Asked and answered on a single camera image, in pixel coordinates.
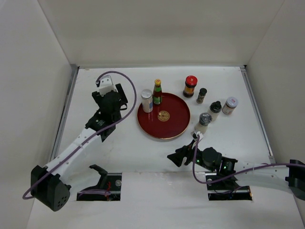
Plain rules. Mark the aluminium table rail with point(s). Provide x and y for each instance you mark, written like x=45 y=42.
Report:
x=257 y=113
x=65 y=110

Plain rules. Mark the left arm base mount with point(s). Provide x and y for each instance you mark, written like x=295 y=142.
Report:
x=108 y=187

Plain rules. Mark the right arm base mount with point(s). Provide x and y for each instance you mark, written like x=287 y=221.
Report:
x=228 y=190

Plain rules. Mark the small black-lid pepper bottle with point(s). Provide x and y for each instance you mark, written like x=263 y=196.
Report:
x=201 y=95

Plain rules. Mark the red round tray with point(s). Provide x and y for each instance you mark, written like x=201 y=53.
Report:
x=167 y=120

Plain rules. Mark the red-lid dark sauce jar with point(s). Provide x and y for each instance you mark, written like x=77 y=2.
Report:
x=190 y=84

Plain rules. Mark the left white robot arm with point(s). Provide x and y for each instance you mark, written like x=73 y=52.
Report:
x=49 y=184

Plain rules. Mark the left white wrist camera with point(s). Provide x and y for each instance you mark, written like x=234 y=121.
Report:
x=105 y=85

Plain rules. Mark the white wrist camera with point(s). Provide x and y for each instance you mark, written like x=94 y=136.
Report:
x=197 y=136
x=105 y=85

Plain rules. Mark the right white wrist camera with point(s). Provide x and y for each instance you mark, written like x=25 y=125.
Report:
x=197 y=136

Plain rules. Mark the right aluminium table rail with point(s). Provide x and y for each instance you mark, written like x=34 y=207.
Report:
x=257 y=113

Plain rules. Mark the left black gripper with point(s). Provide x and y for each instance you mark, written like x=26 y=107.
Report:
x=98 y=97

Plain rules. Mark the black-cap white shaker bottle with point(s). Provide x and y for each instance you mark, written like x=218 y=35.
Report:
x=214 y=109

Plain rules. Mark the white-lid red-label jar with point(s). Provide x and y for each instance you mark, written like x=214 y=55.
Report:
x=229 y=106

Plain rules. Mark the green red sauce bottle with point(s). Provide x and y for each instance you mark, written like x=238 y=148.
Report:
x=157 y=92

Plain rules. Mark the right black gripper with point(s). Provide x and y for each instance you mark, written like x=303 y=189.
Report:
x=186 y=151

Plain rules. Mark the grey-cap white shaker bottle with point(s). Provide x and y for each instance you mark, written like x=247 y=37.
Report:
x=204 y=120

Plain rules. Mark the left aluminium table rail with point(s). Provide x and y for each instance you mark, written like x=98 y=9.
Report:
x=65 y=110

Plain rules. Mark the silver-lid white spice jar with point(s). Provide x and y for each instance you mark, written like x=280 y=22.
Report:
x=147 y=100

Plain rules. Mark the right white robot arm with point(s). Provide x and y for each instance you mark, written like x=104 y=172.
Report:
x=287 y=177

